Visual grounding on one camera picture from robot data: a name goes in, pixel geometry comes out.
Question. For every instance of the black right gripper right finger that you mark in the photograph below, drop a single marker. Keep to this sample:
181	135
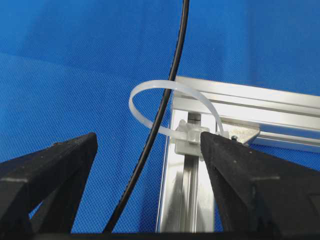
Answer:
260	196

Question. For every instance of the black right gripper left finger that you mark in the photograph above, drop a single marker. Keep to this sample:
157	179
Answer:
40	192

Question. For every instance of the blue table cloth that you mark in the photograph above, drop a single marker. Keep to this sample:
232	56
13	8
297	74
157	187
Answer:
67	68

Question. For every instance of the aluminium extrusion frame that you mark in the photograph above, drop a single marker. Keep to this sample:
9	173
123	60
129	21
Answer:
286	124

